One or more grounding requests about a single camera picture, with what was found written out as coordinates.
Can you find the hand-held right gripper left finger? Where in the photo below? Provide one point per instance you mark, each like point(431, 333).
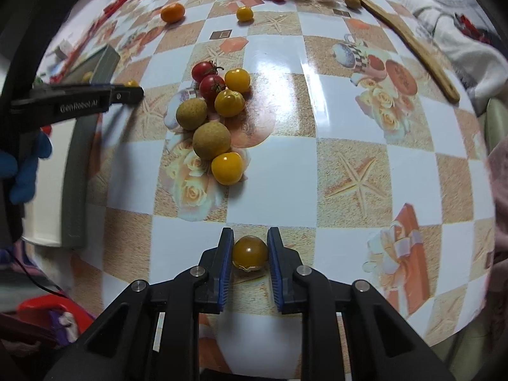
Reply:
point(223, 274)

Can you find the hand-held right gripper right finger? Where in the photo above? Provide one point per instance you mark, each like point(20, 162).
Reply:
point(276, 274)

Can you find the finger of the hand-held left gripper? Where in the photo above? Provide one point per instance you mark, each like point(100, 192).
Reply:
point(79, 103)

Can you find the dark yellow cherry tomato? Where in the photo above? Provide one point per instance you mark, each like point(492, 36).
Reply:
point(250, 253)

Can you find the grey rimmed white tray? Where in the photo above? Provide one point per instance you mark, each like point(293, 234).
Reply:
point(79, 166)

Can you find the person's left hand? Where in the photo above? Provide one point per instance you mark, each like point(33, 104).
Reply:
point(26, 178)

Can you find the red plastic stool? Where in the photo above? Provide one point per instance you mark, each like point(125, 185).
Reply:
point(43, 305)

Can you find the brown longan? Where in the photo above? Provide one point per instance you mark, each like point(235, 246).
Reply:
point(191, 114)
point(352, 0)
point(211, 140)

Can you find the small orange mandarin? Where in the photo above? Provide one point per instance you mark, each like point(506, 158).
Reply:
point(173, 12)

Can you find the printed checkered tablecloth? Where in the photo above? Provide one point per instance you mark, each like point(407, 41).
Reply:
point(317, 147)

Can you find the long wooden spatula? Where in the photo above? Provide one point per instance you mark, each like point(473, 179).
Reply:
point(412, 43)

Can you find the white cloth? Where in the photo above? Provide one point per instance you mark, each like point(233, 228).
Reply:
point(432, 4)

